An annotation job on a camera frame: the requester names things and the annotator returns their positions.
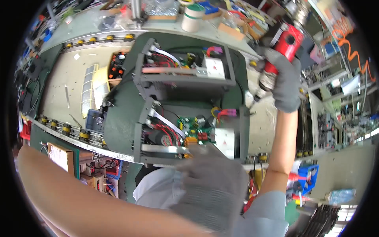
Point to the red electric screwdriver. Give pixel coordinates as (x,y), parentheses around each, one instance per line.
(285,40)

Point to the conveyor rail with yellow rollers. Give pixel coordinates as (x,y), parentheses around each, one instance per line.
(100,40)
(74,131)

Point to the brown cardboard box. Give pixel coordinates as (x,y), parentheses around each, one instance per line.
(60,157)

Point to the blue metal fixture block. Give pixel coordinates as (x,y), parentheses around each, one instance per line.
(94,120)

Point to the cardboard box of black parts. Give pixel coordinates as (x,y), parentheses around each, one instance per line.
(117,66)

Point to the rack of gray units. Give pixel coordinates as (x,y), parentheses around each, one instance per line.
(325,130)

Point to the person's left fingers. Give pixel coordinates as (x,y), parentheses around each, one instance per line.
(201,161)

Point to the white tape roll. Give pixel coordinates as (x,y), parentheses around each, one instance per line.
(191,19)

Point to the person's right hand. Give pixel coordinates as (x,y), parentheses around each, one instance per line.
(285,86)

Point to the dark green carrier pallet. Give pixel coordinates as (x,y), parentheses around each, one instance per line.
(124,109)

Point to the gray open electronics chassis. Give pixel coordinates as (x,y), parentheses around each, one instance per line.
(192,130)
(183,77)

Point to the person's left hand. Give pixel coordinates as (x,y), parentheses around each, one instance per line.
(216,189)

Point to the person's right fingers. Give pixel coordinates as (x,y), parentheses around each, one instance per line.
(279,60)

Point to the person's body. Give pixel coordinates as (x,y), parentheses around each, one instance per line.
(160,188)

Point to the sheets of label stickers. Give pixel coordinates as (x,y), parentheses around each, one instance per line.
(93,89)

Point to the stack of black trays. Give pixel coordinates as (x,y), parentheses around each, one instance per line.
(321,220)

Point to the cluttered workbench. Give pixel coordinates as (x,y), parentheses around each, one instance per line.
(231,20)

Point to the clear bag of parts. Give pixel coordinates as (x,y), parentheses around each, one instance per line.
(342,196)

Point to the blue parts bin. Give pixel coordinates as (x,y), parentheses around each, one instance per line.
(309,177)

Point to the red plastic bin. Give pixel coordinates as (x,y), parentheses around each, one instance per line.
(26,130)

